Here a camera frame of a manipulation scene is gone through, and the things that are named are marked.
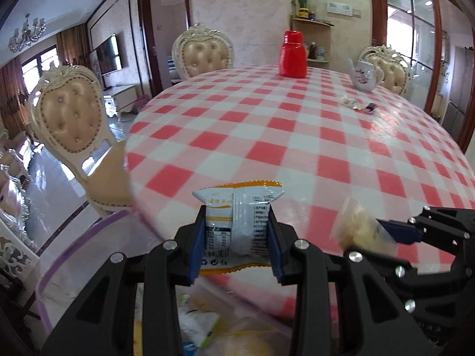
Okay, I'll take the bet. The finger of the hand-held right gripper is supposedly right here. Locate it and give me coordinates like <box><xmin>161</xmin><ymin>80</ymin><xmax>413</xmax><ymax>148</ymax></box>
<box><xmin>376</xmin><ymin>206</ymin><xmax>475</xmax><ymax>264</ymax></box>
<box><xmin>382</xmin><ymin>256</ymin><xmax>475</xmax><ymax>342</ymax></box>

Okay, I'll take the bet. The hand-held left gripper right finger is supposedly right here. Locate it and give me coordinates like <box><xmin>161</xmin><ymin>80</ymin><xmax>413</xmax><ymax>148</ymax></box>
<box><xmin>267</xmin><ymin>208</ymin><xmax>436</xmax><ymax>356</ymax></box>

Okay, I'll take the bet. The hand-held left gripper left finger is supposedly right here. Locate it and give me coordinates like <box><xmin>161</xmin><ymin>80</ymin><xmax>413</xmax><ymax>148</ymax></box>
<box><xmin>42</xmin><ymin>205</ymin><xmax>208</xmax><ymax>356</ymax></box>

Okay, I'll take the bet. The clear cream pastry packet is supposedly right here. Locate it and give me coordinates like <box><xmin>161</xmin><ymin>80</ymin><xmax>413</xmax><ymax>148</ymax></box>
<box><xmin>331</xmin><ymin>197</ymin><xmax>398</xmax><ymax>256</ymax></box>

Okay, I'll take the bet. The white orange-edged snack packet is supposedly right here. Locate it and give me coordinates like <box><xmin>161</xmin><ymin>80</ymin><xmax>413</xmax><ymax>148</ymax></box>
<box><xmin>192</xmin><ymin>181</ymin><xmax>286</xmax><ymax>276</ymax></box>

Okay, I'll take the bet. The clear plastic bag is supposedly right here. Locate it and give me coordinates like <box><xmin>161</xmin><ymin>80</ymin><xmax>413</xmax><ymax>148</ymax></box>
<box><xmin>134</xmin><ymin>280</ymin><xmax>301</xmax><ymax>356</ymax></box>

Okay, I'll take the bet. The grey refrigerator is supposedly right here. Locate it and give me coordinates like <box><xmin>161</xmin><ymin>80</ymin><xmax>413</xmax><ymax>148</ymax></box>
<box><xmin>445</xmin><ymin>44</ymin><xmax>475</xmax><ymax>145</ymax></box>

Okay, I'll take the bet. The white floral teapot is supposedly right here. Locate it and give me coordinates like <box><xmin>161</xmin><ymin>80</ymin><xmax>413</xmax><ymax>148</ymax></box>
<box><xmin>347</xmin><ymin>58</ymin><xmax>385</xmax><ymax>93</ymax></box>

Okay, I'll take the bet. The cream tufted dining chair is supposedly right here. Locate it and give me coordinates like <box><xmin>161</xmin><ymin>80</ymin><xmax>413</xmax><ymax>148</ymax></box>
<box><xmin>28</xmin><ymin>65</ymin><xmax>138</xmax><ymax>219</ymax></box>
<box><xmin>358</xmin><ymin>44</ymin><xmax>414</xmax><ymax>101</ymax></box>
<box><xmin>171</xmin><ymin>23</ymin><xmax>235</xmax><ymax>81</ymax></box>

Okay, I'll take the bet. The white television cabinet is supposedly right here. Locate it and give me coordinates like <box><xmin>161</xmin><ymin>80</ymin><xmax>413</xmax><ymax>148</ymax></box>
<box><xmin>102</xmin><ymin>85</ymin><xmax>139</xmax><ymax>119</ymax></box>

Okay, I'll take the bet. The white carved furniture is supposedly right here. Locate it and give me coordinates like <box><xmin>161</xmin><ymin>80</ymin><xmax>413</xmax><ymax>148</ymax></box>
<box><xmin>0</xmin><ymin>126</ymin><xmax>41</xmax><ymax>279</ymax></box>

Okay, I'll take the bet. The wood framed glass door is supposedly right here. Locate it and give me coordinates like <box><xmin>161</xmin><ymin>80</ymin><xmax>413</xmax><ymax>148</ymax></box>
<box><xmin>367</xmin><ymin>0</ymin><xmax>451</xmax><ymax>119</ymax></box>

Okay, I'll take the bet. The red thermos jug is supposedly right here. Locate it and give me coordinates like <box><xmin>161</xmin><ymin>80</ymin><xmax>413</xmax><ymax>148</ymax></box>
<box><xmin>279</xmin><ymin>30</ymin><xmax>308</xmax><ymax>78</ymax></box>

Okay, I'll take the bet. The wooden corner shelf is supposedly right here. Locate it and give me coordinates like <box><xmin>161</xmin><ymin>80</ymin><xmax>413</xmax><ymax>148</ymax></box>
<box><xmin>289</xmin><ymin>15</ymin><xmax>335</xmax><ymax>69</ymax></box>

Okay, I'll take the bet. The brown curtain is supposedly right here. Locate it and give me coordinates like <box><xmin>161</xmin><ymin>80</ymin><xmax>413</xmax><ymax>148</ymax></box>
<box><xmin>56</xmin><ymin>24</ymin><xmax>91</xmax><ymax>67</ymax></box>

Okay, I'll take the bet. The crystal chandelier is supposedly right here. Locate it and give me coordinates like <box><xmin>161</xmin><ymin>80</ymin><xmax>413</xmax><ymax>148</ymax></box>
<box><xmin>8</xmin><ymin>14</ymin><xmax>47</xmax><ymax>53</ymax></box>

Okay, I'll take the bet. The wall television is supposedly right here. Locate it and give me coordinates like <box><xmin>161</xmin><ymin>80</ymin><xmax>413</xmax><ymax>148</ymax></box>
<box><xmin>92</xmin><ymin>33</ymin><xmax>123</xmax><ymax>78</ymax></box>

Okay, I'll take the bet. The white wall control panel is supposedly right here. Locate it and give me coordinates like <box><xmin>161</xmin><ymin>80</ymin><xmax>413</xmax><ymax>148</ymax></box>
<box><xmin>326</xmin><ymin>3</ymin><xmax>361</xmax><ymax>17</ymax></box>

